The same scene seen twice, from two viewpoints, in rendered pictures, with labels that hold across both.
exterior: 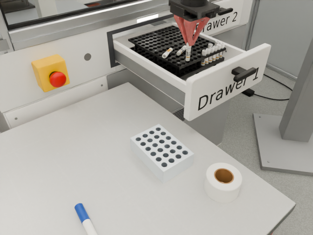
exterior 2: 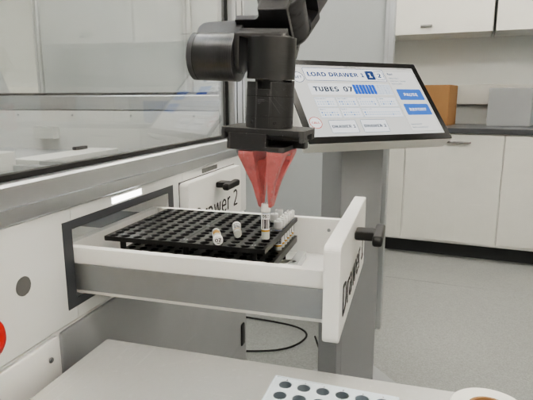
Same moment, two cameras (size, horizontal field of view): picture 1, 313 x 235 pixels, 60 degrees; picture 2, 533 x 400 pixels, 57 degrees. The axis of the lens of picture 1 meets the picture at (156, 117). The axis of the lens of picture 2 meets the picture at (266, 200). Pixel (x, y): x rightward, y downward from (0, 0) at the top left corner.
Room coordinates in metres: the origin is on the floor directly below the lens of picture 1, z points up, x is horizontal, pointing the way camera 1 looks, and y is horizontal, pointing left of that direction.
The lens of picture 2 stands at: (0.13, 0.26, 1.08)
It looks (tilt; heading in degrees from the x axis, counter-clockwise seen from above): 11 degrees down; 325
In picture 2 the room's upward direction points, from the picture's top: straight up
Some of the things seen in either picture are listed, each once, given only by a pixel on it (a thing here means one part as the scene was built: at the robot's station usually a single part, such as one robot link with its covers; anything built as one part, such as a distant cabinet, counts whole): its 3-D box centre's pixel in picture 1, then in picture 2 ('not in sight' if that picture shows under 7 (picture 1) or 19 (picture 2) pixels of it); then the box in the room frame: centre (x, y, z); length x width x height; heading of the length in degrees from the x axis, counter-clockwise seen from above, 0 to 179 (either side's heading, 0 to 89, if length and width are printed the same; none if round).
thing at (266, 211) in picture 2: (188, 51); (265, 221); (0.62, -0.08, 0.93); 0.01 x 0.01 x 0.05
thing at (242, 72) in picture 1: (241, 72); (369, 234); (0.56, -0.20, 0.91); 0.07 x 0.04 x 0.01; 129
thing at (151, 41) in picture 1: (174, 53); (208, 247); (0.73, -0.05, 0.87); 0.22 x 0.18 x 0.06; 39
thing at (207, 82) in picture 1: (229, 79); (347, 255); (0.58, -0.18, 0.87); 0.29 x 0.02 x 0.11; 129
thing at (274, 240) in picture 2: (201, 57); (276, 232); (0.66, -0.12, 0.90); 0.18 x 0.02 x 0.01; 129
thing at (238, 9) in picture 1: (215, 17); (214, 198); (1.03, -0.22, 0.87); 0.29 x 0.02 x 0.11; 129
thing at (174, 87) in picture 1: (173, 53); (202, 249); (0.74, -0.05, 0.86); 0.40 x 0.26 x 0.06; 39
